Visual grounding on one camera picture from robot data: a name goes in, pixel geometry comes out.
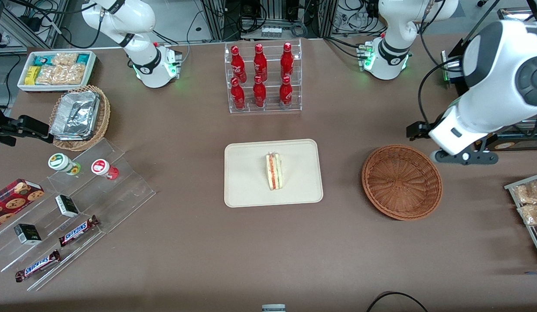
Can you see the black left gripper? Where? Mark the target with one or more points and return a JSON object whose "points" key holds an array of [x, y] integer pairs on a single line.
{"points": [[417, 130]]}

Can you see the triangular sandwich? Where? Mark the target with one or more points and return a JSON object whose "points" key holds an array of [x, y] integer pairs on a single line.
{"points": [[275, 173]]}

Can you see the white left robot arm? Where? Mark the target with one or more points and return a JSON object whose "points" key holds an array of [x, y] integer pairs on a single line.
{"points": [[489, 86]]}

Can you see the round brown wicker basket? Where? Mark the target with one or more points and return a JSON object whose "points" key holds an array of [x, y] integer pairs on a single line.
{"points": [[402, 182]]}

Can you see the cream plastic tray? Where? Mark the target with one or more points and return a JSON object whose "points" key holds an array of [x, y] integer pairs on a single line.
{"points": [[246, 173]]}

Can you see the light wicker basket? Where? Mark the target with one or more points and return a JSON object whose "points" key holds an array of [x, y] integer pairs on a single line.
{"points": [[102, 125]]}

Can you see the black food warmer cabinet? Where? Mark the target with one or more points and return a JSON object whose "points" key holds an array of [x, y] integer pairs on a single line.
{"points": [[519, 143]]}

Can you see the red cola bottle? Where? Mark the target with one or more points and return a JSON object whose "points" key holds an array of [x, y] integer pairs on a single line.
{"points": [[285, 94], [260, 65], [259, 93], [237, 65], [238, 96], [287, 63]]}

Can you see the clear acrylic bottle rack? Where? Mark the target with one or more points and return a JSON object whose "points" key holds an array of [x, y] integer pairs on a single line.
{"points": [[275, 109]]}

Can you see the white power strip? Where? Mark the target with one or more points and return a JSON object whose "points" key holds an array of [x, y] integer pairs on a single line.
{"points": [[271, 31]]}

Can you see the grey box at table edge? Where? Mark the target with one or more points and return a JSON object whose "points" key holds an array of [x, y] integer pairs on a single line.
{"points": [[273, 308]]}

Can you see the clear acrylic stepped stand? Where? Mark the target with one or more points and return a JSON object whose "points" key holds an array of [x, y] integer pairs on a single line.
{"points": [[129, 190]]}

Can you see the red lidded cup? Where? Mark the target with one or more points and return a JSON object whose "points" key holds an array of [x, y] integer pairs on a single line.
{"points": [[101, 167]]}

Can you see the Snickers chocolate bar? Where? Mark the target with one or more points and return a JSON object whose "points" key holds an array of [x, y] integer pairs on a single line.
{"points": [[37, 265], [77, 231]]}

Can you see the stack of foil trays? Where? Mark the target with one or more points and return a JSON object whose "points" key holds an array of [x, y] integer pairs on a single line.
{"points": [[73, 115]]}

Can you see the teal snack packet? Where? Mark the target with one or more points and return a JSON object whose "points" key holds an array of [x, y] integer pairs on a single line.
{"points": [[42, 60], [83, 58]]}

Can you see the clear bag of biscuits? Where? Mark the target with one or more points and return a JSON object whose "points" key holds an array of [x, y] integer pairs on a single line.
{"points": [[64, 59], [49, 76], [73, 74]]}

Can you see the small black box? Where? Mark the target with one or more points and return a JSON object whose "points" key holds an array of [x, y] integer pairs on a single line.
{"points": [[66, 206], [27, 234]]}

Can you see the green lidded cup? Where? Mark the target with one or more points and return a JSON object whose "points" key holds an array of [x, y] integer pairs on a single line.
{"points": [[60, 162]]}

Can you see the white rectangular snack bin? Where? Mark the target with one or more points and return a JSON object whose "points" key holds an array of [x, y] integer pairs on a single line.
{"points": [[56, 89]]}

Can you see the yellow snack packet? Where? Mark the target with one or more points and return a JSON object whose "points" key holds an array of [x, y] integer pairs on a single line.
{"points": [[32, 76]]}

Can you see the red cookie box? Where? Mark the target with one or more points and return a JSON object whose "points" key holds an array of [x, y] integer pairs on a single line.
{"points": [[12, 201]]}

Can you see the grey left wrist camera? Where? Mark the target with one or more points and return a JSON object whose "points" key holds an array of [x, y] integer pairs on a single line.
{"points": [[440, 156]]}

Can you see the black right wrist mount block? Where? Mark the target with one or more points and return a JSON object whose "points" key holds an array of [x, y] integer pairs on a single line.
{"points": [[34, 128]]}

